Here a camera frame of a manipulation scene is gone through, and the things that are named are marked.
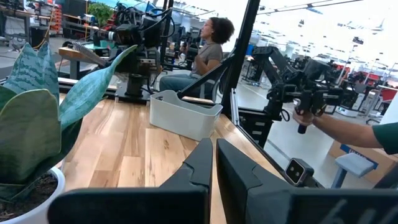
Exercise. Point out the green background plant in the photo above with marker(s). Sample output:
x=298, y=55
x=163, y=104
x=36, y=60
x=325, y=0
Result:
x=101, y=14

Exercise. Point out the grey plastic bin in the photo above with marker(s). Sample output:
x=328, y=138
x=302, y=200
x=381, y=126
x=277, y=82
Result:
x=180, y=119

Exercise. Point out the wooden background table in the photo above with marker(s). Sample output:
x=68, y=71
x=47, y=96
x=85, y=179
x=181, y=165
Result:
x=70, y=54

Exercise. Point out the cardboard box with blue label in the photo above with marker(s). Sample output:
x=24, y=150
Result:
x=382, y=165

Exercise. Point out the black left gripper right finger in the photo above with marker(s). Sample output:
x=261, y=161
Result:
x=248, y=199

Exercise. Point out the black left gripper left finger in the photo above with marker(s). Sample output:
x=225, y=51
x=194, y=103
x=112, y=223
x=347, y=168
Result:
x=186, y=205

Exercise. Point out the white plant pot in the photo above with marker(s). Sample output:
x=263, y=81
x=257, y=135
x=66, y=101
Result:
x=46, y=205

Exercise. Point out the person's arm green sleeve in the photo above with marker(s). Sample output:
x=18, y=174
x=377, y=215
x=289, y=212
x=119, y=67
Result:
x=342, y=132

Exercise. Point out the green snake plant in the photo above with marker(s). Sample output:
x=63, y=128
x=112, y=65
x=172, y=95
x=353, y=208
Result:
x=31, y=130

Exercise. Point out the light blue stool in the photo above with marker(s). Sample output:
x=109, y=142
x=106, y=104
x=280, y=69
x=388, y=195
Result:
x=354, y=165

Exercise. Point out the black aluminium rig frame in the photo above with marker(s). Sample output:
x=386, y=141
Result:
x=242, y=46

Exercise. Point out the person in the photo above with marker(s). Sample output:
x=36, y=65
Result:
x=208, y=59

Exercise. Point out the small table-level camera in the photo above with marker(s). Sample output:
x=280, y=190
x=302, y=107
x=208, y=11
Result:
x=298, y=171

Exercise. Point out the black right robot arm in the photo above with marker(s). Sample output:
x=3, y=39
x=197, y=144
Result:
x=135, y=85

